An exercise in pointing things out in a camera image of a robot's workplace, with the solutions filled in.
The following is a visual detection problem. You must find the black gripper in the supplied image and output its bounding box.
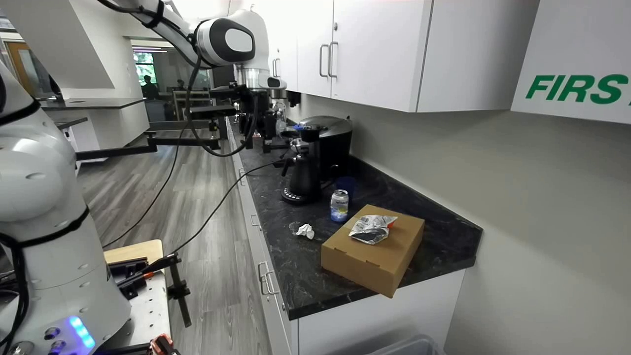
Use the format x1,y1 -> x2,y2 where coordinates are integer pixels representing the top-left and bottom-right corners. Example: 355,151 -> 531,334
247,84 -> 276,137

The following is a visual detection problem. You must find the white paper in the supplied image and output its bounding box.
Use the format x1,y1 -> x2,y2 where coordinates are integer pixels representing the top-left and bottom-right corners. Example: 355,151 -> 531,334
292,220 -> 318,242

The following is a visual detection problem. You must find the silver snack packet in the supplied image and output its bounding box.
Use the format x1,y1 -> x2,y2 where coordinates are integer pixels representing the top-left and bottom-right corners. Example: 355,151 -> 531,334
347,212 -> 400,246

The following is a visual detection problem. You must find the white waste bin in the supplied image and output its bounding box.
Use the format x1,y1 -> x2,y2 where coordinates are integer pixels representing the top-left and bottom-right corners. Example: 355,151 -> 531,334
367,332 -> 448,355

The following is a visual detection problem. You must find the wooden background table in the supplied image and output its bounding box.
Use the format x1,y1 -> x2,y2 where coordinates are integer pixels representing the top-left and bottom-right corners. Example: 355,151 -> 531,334
170,86 -> 219,121

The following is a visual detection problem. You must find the black coffee machine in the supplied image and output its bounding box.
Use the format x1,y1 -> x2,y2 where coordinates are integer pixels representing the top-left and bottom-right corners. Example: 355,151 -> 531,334
298,113 -> 355,184

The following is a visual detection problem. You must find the person in background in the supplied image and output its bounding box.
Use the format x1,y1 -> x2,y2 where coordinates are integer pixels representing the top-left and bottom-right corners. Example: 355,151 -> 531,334
140,72 -> 160,102

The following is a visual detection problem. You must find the blue bowl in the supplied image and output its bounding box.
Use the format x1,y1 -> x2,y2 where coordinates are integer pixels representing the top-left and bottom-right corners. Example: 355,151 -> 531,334
333,173 -> 361,202

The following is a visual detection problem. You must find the white office desk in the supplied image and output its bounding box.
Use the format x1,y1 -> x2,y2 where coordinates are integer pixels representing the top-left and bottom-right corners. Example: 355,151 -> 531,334
38,96 -> 154,153

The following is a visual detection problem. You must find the brown cardboard box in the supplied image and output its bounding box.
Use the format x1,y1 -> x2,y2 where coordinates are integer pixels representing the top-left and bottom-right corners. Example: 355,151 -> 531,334
320,202 -> 428,299

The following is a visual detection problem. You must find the wooden board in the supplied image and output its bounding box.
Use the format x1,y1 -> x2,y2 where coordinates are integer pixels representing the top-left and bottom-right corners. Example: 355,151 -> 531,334
103,238 -> 166,267

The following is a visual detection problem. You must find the black clamp stand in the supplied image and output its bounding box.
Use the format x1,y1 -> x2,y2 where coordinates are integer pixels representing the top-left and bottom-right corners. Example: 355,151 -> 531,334
164,254 -> 195,328

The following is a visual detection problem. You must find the metal robot table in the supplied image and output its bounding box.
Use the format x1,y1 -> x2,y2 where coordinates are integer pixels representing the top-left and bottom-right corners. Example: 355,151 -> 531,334
97,267 -> 174,355

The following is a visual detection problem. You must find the white base cabinet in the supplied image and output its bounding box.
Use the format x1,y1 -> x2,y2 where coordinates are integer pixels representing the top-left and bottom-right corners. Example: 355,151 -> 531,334
225,115 -> 467,355

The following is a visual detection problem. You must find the white first aid cabinet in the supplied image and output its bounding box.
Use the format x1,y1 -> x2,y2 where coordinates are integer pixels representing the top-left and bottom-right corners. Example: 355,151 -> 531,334
509,0 -> 631,125

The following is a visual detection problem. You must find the black stereo camera bar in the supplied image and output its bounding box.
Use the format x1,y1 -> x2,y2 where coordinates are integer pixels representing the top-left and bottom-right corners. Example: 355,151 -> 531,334
180,102 -> 241,121

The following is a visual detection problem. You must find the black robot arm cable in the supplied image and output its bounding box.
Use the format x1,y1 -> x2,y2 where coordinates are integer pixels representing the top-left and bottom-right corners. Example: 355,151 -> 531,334
184,54 -> 258,159

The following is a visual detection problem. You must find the thin black cable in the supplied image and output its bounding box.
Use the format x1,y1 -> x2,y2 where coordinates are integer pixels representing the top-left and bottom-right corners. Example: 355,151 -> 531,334
101,143 -> 185,252
166,159 -> 284,257

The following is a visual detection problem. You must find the white wall cabinet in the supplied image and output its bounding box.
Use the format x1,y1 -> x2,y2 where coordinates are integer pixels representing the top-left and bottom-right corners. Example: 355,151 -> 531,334
233,0 -> 542,113

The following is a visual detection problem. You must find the silver base cabinet handle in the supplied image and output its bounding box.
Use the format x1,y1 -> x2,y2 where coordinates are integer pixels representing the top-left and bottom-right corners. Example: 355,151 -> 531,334
256,259 -> 280,299

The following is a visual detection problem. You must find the black orange-handled tool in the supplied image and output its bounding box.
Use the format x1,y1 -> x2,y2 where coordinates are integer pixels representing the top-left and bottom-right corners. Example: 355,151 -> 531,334
107,255 -> 184,293

